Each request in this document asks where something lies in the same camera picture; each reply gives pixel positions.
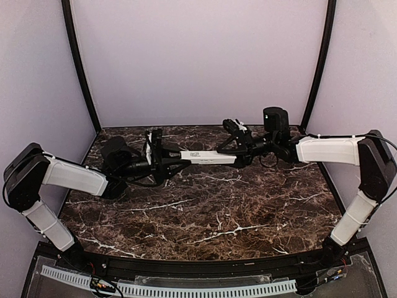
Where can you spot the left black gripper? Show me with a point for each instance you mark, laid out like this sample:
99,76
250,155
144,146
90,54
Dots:
160,164

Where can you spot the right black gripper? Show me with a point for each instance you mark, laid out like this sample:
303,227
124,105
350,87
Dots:
245,140

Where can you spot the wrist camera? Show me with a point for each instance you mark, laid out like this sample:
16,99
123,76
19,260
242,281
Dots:
153,146
235,126

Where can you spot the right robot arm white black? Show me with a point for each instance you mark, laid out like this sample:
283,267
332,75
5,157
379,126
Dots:
369,151

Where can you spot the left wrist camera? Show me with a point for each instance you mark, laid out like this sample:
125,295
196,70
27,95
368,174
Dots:
153,146

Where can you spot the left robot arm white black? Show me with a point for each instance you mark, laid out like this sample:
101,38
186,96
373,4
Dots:
122,165

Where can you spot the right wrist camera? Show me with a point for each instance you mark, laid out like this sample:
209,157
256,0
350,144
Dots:
235,126

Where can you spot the black frame post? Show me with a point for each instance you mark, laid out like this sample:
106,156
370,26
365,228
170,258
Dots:
78,64
323,53

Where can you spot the white remote control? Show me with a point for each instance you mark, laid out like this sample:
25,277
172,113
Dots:
207,157

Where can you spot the white slotted cable duct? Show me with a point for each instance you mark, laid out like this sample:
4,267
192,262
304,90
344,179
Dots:
145,286

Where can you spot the left black frame post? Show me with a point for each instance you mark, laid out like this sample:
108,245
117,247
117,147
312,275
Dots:
78,64

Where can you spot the right black frame post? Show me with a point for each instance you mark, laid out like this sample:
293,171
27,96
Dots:
323,53

